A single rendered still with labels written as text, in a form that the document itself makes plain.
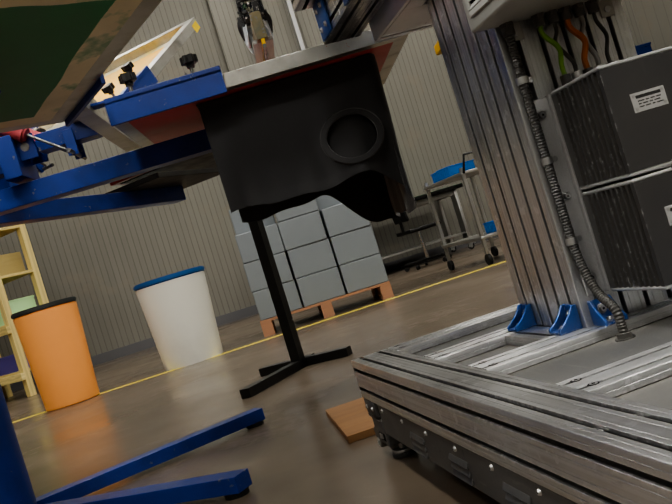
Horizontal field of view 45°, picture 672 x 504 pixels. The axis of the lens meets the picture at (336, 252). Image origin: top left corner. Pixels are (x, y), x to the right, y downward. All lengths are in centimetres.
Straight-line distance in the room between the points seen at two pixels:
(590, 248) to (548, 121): 23
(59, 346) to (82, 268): 484
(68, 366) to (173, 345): 74
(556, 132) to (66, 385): 491
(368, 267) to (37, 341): 251
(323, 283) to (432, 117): 552
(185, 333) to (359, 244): 153
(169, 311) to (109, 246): 477
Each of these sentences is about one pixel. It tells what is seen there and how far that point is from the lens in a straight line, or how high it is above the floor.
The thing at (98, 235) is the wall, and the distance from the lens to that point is 1075.
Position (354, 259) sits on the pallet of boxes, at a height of 37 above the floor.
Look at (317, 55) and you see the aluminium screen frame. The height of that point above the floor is 97.
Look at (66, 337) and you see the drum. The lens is 598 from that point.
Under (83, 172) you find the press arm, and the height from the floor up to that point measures 90.
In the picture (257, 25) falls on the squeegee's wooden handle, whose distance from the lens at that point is 223.
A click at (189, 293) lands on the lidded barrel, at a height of 50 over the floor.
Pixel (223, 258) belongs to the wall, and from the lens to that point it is 1072.
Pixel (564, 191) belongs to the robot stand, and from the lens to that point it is 145.
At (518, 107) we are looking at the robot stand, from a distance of 144.
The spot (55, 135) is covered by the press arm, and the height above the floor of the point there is 102.
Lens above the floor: 48
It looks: level
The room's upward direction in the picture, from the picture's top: 17 degrees counter-clockwise
